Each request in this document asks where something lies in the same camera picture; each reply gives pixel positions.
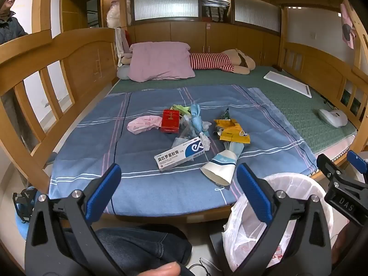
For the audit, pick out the striped plush doll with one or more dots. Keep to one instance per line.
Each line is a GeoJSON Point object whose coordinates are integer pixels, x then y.
{"type": "Point", "coordinates": [212, 60]}

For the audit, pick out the green and yellow packet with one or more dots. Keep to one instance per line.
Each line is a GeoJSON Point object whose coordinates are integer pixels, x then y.
{"type": "Point", "coordinates": [181, 108]}

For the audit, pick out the dark green wafer wrapper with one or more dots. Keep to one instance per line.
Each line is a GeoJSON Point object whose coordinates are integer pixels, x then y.
{"type": "Point", "coordinates": [226, 115]}

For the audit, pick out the grey plush toy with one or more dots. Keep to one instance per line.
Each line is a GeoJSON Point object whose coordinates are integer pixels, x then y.
{"type": "Point", "coordinates": [123, 73]}

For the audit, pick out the white and blue ointment box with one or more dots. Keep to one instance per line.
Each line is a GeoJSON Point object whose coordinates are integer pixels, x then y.
{"type": "Point", "coordinates": [178, 155]}

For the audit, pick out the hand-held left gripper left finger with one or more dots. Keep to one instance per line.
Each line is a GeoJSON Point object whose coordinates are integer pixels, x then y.
{"type": "Point", "coordinates": [105, 189]}

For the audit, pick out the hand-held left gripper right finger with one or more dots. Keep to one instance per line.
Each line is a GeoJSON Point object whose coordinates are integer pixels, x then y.
{"type": "Point", "coordinates": [256, 195]}

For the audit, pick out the hanging white cloth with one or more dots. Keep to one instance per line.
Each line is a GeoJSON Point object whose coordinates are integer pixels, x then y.
{"type": "Point", "coordinates": [119, 43]}

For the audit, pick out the white flat board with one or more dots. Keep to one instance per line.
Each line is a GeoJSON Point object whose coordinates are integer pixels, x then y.
{"type": "Point", "coordinates": [287, 83]}

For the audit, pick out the pink wall poster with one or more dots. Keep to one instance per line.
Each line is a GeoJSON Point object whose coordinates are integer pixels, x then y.
{"type": "Point", "coordinates": [348, 26]}

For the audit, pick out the pink packet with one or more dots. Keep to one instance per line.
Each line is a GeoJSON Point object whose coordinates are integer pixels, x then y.
{"type": "Point", "coordinates": [143, 123]}

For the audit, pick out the clear plastic wrapper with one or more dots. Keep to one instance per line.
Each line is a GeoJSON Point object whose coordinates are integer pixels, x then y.
{"type": "Point", "coordinates": [187, 132]}

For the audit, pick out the wooden bunk bed frame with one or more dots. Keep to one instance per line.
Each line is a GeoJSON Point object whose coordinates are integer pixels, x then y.
{"type": "Point", "coordinates": [83, 54]}

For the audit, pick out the blue plaid bed sheet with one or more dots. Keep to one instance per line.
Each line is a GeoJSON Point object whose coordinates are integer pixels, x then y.
{"type": "Point", "coordinates": [95, 149]}

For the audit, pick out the crumpled white tissue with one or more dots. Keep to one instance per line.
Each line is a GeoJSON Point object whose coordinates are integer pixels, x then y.
{"type": "Point", "coordinates": [205, 142]}

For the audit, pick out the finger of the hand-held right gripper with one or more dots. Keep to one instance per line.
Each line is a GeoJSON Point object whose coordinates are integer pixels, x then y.
{"type": "Point", "coordinates": [355, 159]}
{"type": "Point", "coordinates": [326, 165]}

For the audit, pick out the white bin with plastic bag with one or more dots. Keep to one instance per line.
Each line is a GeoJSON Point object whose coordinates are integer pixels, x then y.
{"type": "Point", "coordinates": [290, 184]}

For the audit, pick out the stack of magazines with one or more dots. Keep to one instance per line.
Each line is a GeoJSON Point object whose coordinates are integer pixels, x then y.
{"type": "Point", "coordinates": [215, 5]}

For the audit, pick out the red cardboard box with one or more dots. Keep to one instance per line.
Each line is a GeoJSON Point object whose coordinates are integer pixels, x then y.
{"type": "Point", "coordinates": [169, 120]}

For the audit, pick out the crushed white paper cup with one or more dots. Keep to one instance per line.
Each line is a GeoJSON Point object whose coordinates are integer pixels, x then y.
{"type": "Point", "coordinates": [218, 169]}

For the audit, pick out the white handheld device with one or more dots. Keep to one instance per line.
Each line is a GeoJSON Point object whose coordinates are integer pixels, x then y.
{"type": "Point", "coordinates": [333, 117]}

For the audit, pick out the person's left hand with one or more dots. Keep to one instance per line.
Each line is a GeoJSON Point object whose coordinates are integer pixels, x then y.
{"type": "Point", "coordinates": [162, 270]}

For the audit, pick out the pink pillow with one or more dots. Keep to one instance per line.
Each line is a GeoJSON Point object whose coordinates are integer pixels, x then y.
{"type": "Point", "coordinates": [161, 60]}

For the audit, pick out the white wall socket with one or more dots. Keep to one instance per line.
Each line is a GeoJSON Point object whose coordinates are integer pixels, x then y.
{"type": "Point", "coordinates": [312, 36]}

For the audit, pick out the frosted glass window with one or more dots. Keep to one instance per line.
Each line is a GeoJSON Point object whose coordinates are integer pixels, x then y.
{"type": "Point", "coordinates": [256, 11]}
{"type": "Point", "coordinates": [164, 4]}

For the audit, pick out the green bed mat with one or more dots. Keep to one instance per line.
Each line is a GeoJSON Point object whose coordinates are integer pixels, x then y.
{"type": "Point", "coordinates": [287, 106]}

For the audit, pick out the yellow snack packet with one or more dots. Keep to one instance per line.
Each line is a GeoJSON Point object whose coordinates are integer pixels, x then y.
{"type": "Point", "coordinates": [233, 133]}

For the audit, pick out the person's jeans leg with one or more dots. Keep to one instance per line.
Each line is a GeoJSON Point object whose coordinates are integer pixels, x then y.
{"type": "Point", "coordinates": [138, 244]}

